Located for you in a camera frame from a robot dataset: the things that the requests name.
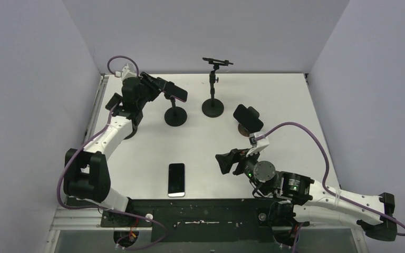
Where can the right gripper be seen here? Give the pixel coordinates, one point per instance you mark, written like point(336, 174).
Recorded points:
point(236, 159)

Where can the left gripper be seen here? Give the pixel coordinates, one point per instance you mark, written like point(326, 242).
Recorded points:
point(155, 86)

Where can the magenta edged phone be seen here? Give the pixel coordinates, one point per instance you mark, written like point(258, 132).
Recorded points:
point(173, 91)

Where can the silver black phone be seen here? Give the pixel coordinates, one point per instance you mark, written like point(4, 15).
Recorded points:
point(176, 180)

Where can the black phone stand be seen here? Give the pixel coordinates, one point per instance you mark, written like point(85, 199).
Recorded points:
point(126, 108)
point(175, 116)

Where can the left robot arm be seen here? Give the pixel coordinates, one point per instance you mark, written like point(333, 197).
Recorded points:
point(86, 174)

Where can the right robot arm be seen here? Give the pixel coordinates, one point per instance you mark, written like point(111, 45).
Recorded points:
point(300, 199)

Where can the wooden base phone stand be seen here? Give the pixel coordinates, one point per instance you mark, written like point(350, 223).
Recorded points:
point(241, 129)

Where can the dark blue phone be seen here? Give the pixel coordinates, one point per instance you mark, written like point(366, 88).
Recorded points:
point(247, 119)

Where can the tall empty phone stand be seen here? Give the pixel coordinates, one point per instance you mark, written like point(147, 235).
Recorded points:
point(214, 107)

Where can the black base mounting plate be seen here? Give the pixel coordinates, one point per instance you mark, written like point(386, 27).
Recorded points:
point(211, 220)

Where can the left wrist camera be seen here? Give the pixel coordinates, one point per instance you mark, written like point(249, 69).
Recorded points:
point(129, 70)

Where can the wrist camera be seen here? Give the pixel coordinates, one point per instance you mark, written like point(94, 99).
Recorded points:
point(129, 70)
point(258, 141)

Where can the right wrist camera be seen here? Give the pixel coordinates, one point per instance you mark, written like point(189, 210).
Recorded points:
point(258, 141)

